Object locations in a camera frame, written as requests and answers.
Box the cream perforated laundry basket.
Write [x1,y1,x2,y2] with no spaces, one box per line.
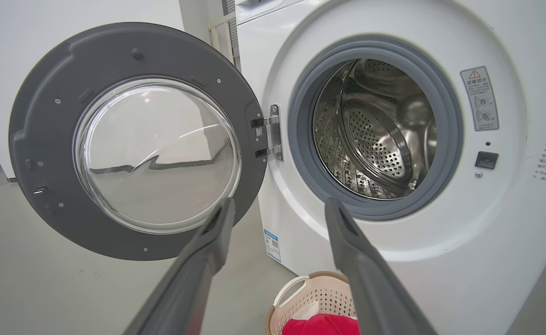
[267,271,362,335]

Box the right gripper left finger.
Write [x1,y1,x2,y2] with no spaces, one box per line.
[124,197,236,335]

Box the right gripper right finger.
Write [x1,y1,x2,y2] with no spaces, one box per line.
[325,198,438,335]

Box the white front-load washing machine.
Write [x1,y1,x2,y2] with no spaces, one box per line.
[236,0,546,335]

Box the blue energy label sticker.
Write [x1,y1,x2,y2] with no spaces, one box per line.
[263,229,283,263]

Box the metal door hinge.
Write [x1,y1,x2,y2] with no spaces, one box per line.
[251,104,284,161]

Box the red cloth garment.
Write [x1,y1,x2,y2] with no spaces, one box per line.
[282,300,361,335]

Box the round dark washer door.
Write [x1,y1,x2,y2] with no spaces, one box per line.
[8,22,269,261]

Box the grey warning sticker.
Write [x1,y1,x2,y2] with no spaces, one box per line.
[460,66,499,132]

